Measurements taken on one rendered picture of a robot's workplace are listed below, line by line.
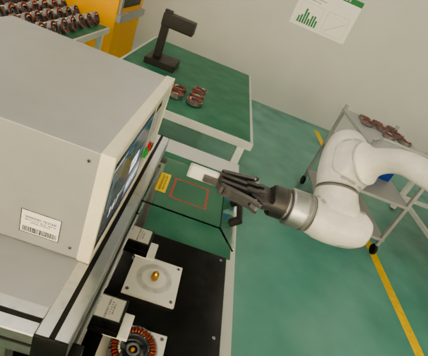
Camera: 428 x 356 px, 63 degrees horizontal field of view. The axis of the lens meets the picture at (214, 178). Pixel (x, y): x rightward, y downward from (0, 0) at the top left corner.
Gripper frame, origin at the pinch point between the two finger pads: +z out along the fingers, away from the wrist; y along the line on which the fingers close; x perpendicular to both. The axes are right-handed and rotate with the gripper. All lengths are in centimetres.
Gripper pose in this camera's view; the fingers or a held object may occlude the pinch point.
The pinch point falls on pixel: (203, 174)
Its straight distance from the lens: 79.7
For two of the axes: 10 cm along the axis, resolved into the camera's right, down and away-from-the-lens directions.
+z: -9.3, -3.5, -1.0
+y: 0.8, -4.9, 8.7
